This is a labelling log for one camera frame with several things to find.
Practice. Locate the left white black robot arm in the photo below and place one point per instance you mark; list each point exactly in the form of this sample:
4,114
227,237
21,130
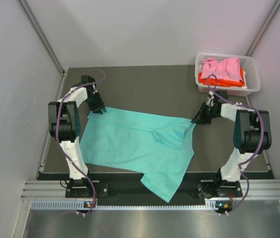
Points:
65,126

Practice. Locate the aluminium frame rail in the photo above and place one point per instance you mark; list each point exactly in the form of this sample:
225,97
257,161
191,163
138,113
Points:
51,189

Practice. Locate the white t shirt in basket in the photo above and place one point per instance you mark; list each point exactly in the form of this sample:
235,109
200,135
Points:
243,75

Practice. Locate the pink t shirt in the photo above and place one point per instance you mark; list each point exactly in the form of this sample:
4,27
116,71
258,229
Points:
227,69

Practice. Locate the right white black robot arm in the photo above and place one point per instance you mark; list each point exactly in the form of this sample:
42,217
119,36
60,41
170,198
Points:
251,136

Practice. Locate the teal t shirt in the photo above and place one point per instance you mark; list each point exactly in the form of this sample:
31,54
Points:
159,147

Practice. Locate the orange t shirt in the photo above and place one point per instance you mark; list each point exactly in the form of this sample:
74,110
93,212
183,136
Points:
222,82

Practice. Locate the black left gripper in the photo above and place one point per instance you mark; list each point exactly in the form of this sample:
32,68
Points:
100,104

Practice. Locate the grey slotted cable duct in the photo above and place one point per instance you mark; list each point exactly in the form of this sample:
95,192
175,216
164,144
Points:
85,206

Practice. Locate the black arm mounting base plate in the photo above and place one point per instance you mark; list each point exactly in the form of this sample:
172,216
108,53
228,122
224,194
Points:
127,190

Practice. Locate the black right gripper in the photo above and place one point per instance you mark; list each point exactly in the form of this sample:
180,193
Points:
200,118

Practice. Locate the white perforated plastic basket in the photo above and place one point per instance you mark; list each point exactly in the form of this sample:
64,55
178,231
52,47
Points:
249,65

